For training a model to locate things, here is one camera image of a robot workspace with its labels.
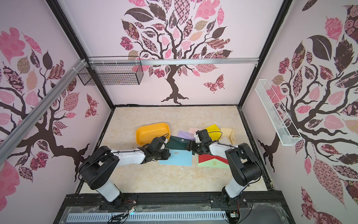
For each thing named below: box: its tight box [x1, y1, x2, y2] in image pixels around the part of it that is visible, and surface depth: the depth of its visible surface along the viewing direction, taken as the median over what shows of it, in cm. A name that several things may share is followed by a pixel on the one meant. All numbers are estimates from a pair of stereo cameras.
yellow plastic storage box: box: [135, 122, 171, 147], surface depth 105 cm
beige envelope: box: [220, 126, 237, 146], surface depth 103 cm
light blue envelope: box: [158, 148, 193, 167], surface depth 91 cm
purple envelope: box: [177, 130, 196, 141], surface depth 103 cm
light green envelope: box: [197, 154, 231, 169], surface depth 89 cm
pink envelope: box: [188, 127, 204, 134], surface depth 108 cm
